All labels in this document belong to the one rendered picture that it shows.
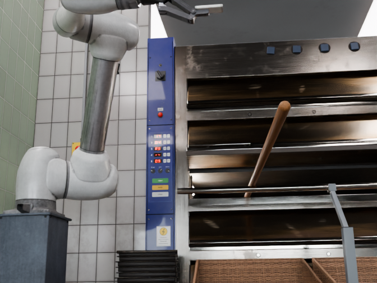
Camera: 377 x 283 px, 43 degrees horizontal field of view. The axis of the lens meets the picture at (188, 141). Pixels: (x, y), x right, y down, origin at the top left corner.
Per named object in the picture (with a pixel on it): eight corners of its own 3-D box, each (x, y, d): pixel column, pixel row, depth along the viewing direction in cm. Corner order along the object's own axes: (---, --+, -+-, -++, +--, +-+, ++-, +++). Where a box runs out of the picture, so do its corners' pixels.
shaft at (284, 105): (292, 110, 123) (290, 99, 124) (279, 110, 123) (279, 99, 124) (247, 203, 288) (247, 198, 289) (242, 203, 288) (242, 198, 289)
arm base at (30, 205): (-5, 213, 177) (-3, 197, 179) (23, 219, 198) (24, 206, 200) (43, 211, 175) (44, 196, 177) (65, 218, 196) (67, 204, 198)
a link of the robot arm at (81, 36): (56, -4, 169) (95, 4, 174) (51, 5, 186) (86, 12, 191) (52, 34, 170) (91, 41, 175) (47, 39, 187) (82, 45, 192)
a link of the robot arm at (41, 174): (13, 204, 194) (17, 150, 200) (59, 205, 201) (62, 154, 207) (15, 197, 180) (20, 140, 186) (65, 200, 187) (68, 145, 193)
